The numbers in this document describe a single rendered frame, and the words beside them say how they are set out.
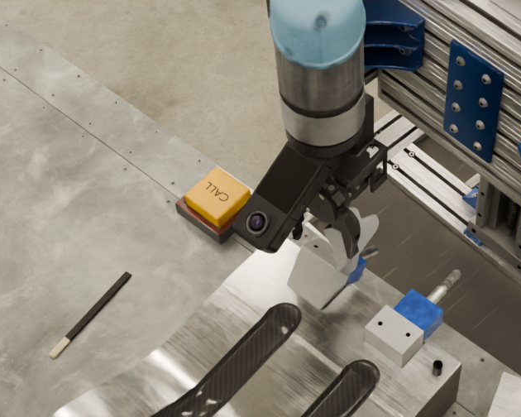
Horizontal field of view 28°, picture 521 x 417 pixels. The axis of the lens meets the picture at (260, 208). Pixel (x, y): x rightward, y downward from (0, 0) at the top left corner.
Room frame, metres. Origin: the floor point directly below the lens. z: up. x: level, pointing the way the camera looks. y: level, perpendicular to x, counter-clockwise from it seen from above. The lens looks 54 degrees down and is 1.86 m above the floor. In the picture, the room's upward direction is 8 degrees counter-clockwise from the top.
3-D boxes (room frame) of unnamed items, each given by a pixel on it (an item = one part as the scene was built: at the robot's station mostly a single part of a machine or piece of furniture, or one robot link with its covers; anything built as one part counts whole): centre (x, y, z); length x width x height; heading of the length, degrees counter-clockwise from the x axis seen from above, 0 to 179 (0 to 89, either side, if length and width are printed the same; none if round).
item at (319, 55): (0.62, -0.07, 1.24); 0.09 x 0.08 x 0.11; 178
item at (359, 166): (0.62, -0.07, 1.09); 0.09 x 0.08 x 0.12; 130
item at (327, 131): (0.62, -0.07, 1.17); 0.08 x 0.08 x 0.05
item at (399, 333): (0.55, -0.15, 0.89); 0.13 x 0.05 x 0.05; 130
